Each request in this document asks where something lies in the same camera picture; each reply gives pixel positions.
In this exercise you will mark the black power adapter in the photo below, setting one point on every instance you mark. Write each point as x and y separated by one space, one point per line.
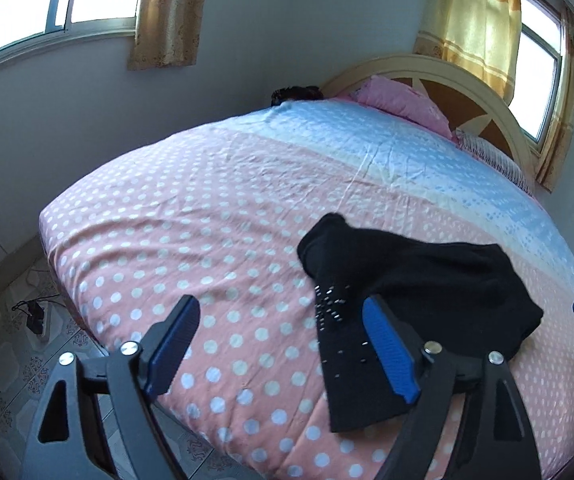
31 316

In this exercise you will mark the pink blue polka dot bedspread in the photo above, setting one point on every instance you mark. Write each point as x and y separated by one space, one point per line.
192 210

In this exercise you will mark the wide window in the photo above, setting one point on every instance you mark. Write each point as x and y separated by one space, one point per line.
12 5

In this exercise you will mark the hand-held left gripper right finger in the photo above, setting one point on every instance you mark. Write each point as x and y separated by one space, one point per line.
389 355

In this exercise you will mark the striped pillow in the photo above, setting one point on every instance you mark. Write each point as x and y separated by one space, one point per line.
497 157

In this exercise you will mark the pink pillow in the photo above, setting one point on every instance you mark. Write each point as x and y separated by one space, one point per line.
397 97

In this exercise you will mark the black pants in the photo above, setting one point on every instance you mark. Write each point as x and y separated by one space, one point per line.
417 270

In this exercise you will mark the dark cloth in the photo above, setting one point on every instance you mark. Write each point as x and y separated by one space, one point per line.
297 95

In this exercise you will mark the narrow window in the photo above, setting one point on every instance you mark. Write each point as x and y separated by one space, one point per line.
537 60

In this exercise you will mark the yellow patterned curtain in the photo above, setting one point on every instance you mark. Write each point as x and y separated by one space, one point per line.
472 20
564 110
167 10

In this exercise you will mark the cream wooden headboard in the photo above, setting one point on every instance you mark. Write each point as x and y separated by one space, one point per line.
417 64

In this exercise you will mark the white power strip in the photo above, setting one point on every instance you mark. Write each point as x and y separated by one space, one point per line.
43 327

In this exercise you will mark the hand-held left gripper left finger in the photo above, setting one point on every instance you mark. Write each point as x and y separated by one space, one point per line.
174 340

